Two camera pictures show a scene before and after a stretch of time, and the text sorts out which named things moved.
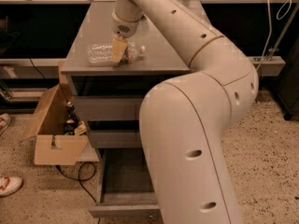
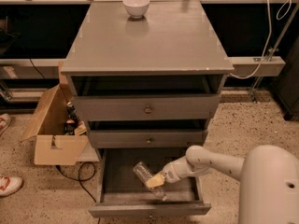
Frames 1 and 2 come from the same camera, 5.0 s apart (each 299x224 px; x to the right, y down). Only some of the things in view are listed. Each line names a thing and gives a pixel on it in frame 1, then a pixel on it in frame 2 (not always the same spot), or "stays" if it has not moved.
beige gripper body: x=121 y=27 -> x=170 y=174
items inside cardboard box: x=74 y=126 stays
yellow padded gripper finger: x=119 y=48 -> x=155 y=180
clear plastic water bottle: x=101 y=54 -> x=144 y=173
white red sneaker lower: x=9 y=184 stays
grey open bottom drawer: x=127 y=188 stays
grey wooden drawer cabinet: x=107 y=99 stays
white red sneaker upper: x=5 y=121 stays
